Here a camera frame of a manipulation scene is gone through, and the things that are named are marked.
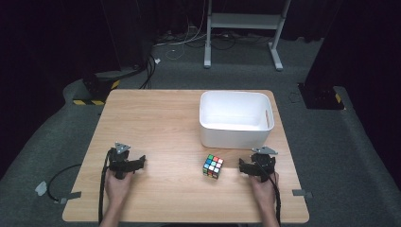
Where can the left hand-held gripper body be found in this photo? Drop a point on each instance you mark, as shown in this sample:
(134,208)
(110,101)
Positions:
(119,160)

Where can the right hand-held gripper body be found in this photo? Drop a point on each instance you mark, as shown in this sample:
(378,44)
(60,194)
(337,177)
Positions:
(264,164)

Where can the white plastic bin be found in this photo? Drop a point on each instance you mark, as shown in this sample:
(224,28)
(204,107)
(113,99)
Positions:
(235,138)

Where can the person's right hand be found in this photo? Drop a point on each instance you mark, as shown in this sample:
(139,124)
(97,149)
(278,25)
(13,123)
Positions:
(264,192)

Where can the white metal stand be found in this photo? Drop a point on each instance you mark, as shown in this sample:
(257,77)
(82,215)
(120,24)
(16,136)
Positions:
(242,22)

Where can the black base with yellow stripes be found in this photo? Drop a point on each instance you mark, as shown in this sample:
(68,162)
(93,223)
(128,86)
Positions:
(97,86)

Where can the multicoloured puzzle cube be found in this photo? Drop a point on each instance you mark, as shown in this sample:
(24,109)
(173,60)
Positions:
(212,165)

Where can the person's left hand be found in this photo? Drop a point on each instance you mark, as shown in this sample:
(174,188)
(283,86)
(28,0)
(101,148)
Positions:
(117,189)

